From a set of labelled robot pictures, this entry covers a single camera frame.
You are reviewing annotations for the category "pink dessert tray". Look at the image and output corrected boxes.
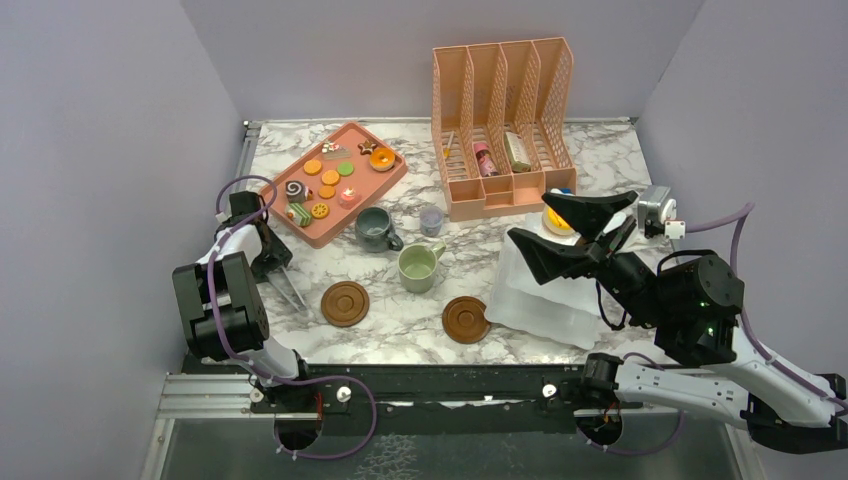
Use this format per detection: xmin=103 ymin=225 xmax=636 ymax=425
xmin=260 ymin=122 xmax=408 ymax=249

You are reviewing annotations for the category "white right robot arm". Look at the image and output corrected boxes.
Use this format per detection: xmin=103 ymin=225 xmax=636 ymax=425
xmin=200 ymin=192 xmax=847 ymax=454

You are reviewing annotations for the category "yellow frosted donut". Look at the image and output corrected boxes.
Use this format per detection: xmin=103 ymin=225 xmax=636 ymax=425
xmin=542 ymin=207 xmax=575 ymax=237

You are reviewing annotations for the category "brown wooden coaster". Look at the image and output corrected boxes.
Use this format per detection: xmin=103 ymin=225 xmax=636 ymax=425
xmin=442 ymin=296 xmax=491 ymax=344
xmin=320 ymin=281 xmax=370 ymax=327

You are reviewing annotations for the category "yellow flower cookie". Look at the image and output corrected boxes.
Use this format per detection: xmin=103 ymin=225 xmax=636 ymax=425
xmin=311 ymin=202 xmax=330 ymax=219

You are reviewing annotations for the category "light green ceramic mug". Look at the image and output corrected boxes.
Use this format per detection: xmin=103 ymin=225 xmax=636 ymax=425
xmin=398 ymin=241 xmax=446 ymax=294

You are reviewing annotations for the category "orange round biscuit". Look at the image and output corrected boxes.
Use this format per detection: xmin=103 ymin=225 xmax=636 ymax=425
xmin=303 ymin=159 xmax=323 ymax=176

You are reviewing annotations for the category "white tiered dessert stand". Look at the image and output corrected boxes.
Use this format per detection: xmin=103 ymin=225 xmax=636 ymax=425
xmin=486 ymin=234 xmax=615 ymax=350

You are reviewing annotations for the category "pink snowball cake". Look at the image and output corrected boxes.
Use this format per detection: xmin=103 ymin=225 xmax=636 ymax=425
xmin=338 ymin=188 xmax=361 ymax=210

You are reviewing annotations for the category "pink mesh file organizer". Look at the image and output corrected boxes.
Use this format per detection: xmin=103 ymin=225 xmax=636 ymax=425
xmin=431 ymin=37 xmax=577 ymax=222

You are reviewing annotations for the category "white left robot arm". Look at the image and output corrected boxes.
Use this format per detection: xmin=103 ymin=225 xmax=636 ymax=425
xmin=172 ymin=191 xmax=373 ymax=411

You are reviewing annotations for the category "tan box in organizer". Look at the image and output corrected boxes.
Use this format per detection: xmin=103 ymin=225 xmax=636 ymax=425
xmin=504 ymin=131 xmax=532 ymax=173

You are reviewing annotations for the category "green layered cake slice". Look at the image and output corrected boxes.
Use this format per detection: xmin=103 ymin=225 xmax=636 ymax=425
xmin=285 ymin=203 xmax=313 ymax=228

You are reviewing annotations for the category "green macaron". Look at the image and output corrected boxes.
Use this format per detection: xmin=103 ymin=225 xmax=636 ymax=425
xmin=336 ymin=162 xmax=355 ymax=177

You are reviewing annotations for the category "right brown wooden coaster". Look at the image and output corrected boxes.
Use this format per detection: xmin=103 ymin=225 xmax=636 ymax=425
xmin=442 ymin=296 xmax=491 ymax=344

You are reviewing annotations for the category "left brown wooden coaster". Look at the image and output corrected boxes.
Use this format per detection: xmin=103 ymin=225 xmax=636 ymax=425
xmin=320 ymin=281 xmax=370 ymax=327

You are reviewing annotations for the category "dark blue-green ceramic mug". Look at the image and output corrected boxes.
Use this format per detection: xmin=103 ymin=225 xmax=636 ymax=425
xmin=354 ymin=207 xmax=404 ymax=253

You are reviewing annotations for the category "orange glazed donut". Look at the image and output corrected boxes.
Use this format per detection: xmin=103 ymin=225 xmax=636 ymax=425
xmin=369 ymin=147 xmax=397 ymax=172

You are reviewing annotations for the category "brown star cookie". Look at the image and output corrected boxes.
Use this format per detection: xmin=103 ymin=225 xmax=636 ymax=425
xmin=358 ymin=139 xmax=378 ymax=156

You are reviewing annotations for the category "pink bottle in organizer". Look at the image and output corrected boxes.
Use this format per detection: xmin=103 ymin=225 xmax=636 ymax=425
xmin=473 ymin=142 xmax=499 ymax=178

